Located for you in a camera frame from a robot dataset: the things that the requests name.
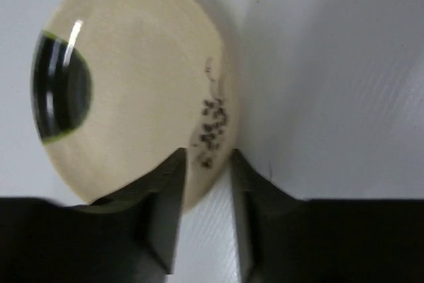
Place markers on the cream plate with black patch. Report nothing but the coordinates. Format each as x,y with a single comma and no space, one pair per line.
118,85

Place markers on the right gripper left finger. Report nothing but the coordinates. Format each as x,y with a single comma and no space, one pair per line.
126,236

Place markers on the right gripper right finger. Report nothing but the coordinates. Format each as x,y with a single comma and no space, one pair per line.
283,239

